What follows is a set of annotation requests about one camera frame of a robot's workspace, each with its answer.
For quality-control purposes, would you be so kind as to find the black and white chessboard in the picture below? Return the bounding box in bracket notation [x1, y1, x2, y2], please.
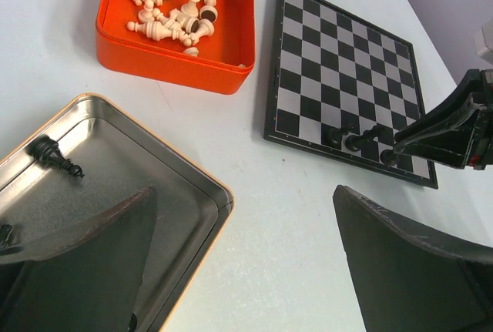
[263, 0, 438, 188]

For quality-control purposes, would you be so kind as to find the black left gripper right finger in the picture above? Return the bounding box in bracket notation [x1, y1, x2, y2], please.
[333, 185, 492, 331]

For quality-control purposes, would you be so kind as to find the gold metal tin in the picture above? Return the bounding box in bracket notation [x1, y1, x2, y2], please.
[1, 94, 234, 331]

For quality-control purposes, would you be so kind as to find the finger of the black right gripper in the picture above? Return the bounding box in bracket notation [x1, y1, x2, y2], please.
[392, 73, 478, 166]

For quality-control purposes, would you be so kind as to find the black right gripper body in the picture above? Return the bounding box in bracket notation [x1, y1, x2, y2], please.
[460, 69, 492, 170]

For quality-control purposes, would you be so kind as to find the black chess piece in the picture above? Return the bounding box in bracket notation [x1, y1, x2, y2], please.
[324, 123, 355, 149]
[28, 135, 85, 179]
[344, 125, 384, 152]
[380, 149, 399, 166]

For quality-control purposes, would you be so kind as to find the red plastic tray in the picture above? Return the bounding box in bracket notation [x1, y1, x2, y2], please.
[96, 0, 256, 95]

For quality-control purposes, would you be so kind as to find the black chess piece in tin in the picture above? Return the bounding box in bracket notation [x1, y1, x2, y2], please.
[28, 135, 85, 179]

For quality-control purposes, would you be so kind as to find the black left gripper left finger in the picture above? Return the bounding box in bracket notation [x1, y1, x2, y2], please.
[1, 186, 158, 331]

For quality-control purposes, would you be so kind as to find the pile of white chess pieces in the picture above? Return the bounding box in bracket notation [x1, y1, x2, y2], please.
[126, 0, 218, 57]

